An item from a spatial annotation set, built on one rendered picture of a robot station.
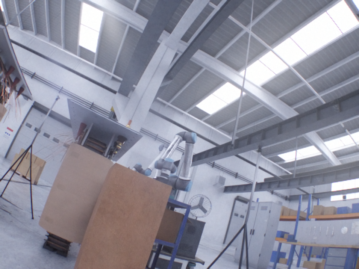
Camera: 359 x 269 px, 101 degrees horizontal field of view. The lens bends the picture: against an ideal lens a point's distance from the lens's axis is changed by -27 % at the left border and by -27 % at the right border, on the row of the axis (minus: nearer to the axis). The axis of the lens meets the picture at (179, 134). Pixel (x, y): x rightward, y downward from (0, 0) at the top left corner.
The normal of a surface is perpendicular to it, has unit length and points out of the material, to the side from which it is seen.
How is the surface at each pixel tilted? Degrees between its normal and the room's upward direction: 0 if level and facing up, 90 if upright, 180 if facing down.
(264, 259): 90
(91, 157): 90
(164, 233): 90
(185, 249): 90
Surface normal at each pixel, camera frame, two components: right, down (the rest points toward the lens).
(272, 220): 0.43, -0.26
